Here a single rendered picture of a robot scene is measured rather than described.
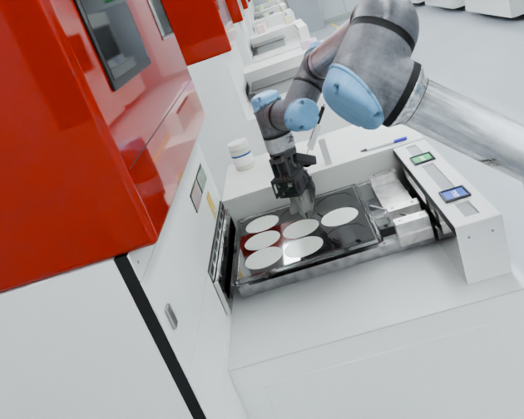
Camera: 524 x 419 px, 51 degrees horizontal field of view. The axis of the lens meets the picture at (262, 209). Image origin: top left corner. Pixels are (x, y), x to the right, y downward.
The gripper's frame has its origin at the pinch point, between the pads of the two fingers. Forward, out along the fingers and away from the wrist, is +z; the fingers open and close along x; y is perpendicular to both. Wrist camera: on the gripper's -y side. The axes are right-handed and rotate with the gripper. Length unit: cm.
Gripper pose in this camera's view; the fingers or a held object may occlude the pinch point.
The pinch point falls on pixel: (307, 213)
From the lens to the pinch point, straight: 151.5
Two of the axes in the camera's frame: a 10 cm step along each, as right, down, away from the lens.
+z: 3.2, 8.7, 3.7
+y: -4.3, 4.8, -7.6
